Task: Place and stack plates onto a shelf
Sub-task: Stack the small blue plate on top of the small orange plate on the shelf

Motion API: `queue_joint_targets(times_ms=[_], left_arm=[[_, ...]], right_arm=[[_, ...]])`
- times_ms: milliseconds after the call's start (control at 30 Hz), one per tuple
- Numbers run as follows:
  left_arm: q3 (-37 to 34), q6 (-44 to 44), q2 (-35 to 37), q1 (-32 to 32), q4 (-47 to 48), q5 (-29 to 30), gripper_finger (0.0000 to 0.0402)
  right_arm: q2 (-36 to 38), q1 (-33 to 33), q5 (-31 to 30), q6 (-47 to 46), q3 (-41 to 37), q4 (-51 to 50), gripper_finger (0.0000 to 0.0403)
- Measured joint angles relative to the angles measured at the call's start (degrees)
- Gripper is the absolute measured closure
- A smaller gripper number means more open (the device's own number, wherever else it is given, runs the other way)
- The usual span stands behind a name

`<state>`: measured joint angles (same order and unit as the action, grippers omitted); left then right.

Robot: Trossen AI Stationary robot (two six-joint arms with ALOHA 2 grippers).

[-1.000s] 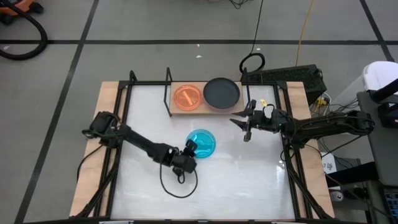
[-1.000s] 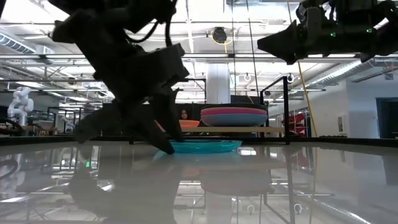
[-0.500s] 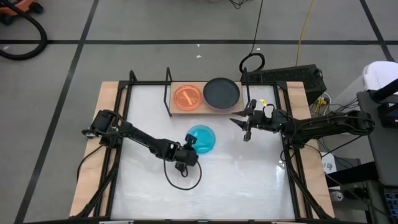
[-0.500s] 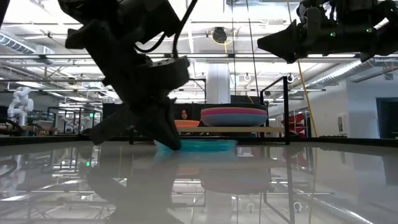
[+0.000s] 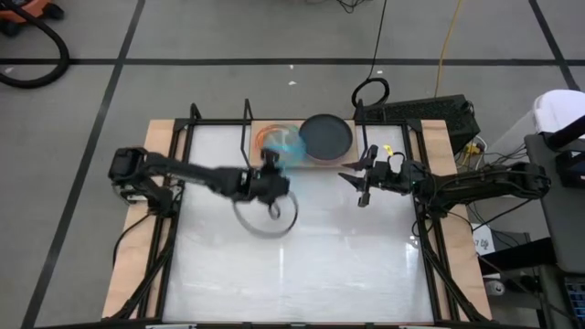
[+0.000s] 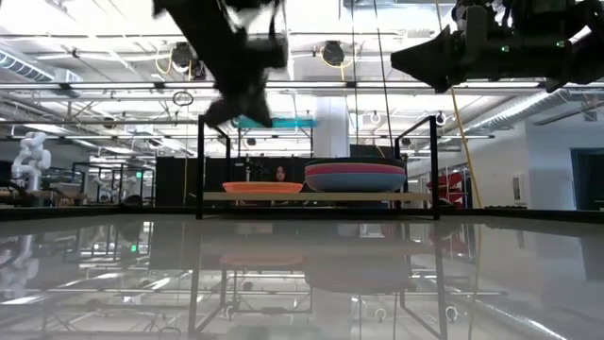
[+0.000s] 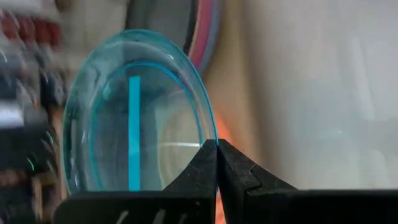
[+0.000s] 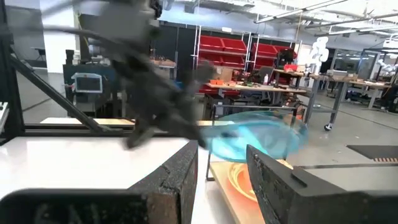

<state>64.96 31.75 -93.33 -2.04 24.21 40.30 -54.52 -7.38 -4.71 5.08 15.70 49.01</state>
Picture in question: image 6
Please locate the black frame work cell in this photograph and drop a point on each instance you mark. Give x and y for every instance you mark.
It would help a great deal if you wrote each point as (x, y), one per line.
(113, 165)

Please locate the red machine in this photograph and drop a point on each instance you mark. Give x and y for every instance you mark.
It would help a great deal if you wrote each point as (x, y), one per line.
(448, 186)

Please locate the silver ventilation duct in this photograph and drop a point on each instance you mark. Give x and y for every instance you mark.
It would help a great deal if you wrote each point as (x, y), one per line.
(528, 108)

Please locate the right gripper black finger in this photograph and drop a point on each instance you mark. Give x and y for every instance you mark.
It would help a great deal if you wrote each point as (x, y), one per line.
(427, 59)

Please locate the white pillar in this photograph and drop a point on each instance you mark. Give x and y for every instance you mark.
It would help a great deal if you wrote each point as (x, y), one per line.
(332, 127)

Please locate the dark door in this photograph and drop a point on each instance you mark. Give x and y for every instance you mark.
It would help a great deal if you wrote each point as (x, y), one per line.
(589, 179)

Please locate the pink opaque plate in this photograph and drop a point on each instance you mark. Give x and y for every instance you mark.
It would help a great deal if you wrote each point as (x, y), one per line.
(354, 169)

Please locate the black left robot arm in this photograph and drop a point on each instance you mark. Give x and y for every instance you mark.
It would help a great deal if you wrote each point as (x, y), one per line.
(207, 33)

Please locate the teal translucent plate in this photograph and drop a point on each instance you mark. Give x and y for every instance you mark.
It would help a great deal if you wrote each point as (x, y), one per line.
(292, 123)

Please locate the person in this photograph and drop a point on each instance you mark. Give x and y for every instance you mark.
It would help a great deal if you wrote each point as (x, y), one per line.
(280, 175)

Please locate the white humanoid robot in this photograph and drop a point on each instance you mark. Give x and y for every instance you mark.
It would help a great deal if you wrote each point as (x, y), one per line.
(30, 160)

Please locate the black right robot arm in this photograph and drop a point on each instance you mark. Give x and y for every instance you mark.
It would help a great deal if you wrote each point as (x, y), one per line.
(580, 56)

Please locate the black metal shelf frame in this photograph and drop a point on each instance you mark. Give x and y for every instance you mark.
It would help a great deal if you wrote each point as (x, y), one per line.
(200, 165)

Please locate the black partition wall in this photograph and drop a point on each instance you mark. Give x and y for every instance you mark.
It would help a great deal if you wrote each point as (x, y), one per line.
(174, 181)

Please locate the pink translucent plate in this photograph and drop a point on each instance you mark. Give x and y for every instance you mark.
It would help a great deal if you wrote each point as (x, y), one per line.
(262, 189)

